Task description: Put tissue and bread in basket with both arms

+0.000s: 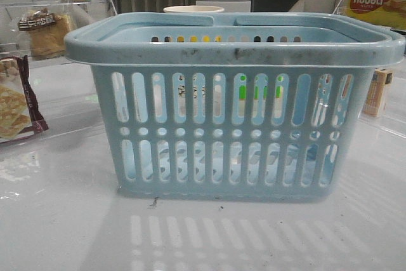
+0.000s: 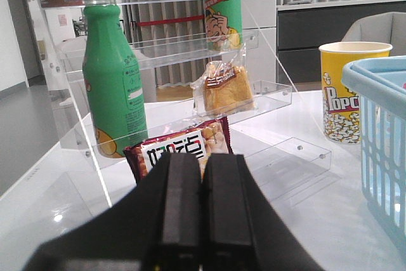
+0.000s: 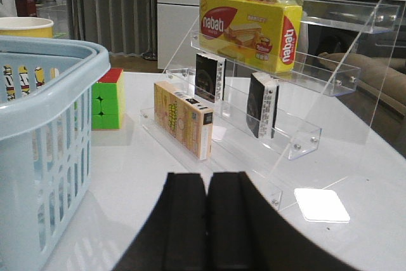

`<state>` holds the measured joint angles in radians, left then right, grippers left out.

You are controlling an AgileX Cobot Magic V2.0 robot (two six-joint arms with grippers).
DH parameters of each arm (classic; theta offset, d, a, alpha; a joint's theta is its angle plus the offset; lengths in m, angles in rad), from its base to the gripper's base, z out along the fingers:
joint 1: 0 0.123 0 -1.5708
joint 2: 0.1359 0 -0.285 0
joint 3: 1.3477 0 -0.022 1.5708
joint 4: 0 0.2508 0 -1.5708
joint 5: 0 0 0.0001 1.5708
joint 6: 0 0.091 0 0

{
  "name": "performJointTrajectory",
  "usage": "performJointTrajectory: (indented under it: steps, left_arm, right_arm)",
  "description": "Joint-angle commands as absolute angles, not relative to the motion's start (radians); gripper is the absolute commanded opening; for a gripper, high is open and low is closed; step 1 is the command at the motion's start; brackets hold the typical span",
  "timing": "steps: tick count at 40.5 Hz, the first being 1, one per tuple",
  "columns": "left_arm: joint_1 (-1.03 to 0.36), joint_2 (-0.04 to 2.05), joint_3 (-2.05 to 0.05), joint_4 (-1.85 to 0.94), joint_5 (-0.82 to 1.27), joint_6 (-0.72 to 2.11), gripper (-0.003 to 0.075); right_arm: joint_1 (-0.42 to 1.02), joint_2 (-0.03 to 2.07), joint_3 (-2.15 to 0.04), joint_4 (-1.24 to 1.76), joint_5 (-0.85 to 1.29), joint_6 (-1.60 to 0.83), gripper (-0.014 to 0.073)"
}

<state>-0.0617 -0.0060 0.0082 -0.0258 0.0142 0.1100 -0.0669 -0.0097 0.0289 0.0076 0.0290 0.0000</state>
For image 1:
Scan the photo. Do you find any brown cracker snack package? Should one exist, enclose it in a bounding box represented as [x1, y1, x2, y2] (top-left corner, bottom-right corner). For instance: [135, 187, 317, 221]
[1, 56, 49, 143]

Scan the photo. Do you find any packaged bread slice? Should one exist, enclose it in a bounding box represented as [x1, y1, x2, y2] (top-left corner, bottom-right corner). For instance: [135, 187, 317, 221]
[17, 8, 75, 60]

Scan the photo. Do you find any white paper cup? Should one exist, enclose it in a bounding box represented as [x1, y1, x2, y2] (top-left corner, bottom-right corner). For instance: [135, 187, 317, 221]
[164, 5, 225, 13]

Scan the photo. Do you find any clear acrylic left shelf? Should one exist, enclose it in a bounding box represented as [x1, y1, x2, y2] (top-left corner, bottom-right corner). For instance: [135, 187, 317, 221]
[1, 0, 116, 67]

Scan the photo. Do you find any light blue plastic basket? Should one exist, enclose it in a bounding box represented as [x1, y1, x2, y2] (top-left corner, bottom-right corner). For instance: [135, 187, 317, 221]
[64, 12, 405, 202]

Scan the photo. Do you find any small beige tissue box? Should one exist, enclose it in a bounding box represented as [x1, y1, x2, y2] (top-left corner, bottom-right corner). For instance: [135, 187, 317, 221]
[362, 69, 393, 117]

